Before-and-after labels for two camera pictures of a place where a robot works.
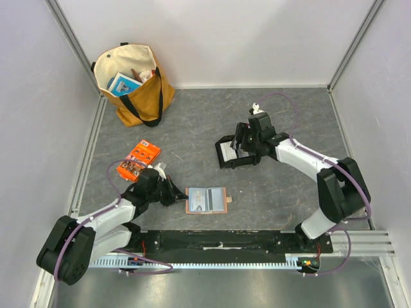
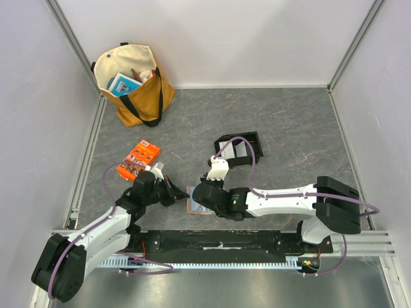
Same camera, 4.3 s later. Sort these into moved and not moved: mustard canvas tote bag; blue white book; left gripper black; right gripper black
Moved: right gripper black
Not moved: blue white book; left gripper black; mustard canvas tote bag
